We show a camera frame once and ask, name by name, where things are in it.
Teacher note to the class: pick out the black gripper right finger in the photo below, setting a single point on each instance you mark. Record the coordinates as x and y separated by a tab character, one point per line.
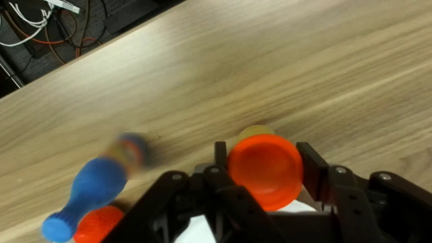
315	173

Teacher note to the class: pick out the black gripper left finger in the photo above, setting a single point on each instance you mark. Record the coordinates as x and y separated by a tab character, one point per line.
220	156

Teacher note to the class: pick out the yellow tub with orange lid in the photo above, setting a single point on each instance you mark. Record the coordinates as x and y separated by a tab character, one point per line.
265	171

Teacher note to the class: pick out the orange ball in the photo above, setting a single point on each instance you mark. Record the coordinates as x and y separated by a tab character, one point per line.
99	225

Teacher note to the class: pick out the blue toy bottle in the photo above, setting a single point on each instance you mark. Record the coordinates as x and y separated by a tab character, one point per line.
96	184

